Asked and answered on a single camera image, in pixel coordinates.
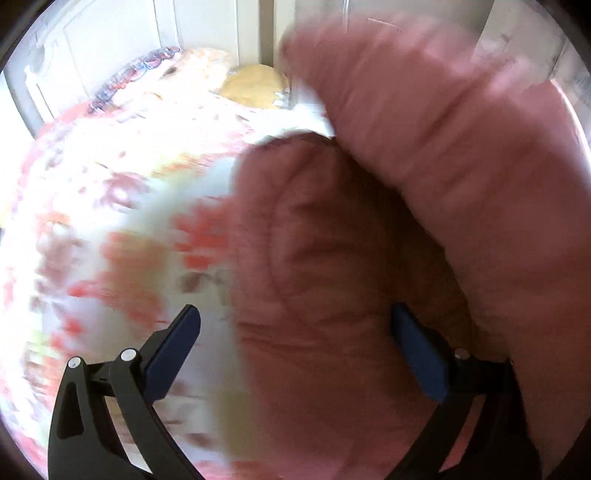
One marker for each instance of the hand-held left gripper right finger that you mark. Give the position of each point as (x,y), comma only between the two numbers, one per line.
(418,355)

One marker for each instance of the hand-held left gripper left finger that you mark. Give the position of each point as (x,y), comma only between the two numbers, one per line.
(168,355)

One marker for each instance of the pink quilted garment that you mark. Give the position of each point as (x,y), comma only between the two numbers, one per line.
(392,207)

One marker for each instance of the floral bed sheet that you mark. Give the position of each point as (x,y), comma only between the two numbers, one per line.
(115,221)

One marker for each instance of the blue red patterned pillow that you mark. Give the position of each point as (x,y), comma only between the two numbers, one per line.
(134,74)

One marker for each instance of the yellow pillow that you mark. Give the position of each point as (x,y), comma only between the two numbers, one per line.
(256,85)

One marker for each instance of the white wooden headboard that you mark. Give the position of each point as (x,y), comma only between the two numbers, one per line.
(115,41)

